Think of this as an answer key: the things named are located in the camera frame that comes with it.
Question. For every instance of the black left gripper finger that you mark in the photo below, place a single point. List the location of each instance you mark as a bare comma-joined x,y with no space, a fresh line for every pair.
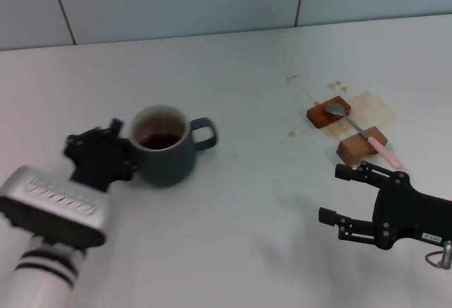
130,169
116,127

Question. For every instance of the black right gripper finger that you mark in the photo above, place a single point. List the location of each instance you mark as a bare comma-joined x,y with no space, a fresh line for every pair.
328,215
347,173

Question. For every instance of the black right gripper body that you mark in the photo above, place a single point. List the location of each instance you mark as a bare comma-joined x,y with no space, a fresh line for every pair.
416,216

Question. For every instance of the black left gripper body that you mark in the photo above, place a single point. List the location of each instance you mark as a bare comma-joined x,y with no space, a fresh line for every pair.
95,156

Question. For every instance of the grey ceramic cup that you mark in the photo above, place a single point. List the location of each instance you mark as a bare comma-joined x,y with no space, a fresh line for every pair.
166,166

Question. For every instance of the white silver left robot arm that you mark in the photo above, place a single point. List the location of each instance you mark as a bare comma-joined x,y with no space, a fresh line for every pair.
53,216

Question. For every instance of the light notched wooden block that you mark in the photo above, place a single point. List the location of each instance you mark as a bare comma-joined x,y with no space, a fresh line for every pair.
353,149

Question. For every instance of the dark brown coffee liquid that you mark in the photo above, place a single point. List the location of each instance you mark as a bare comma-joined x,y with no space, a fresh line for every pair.
159,141

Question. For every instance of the dark reddish wooden block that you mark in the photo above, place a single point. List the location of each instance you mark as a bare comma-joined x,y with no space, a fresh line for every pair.
319,118

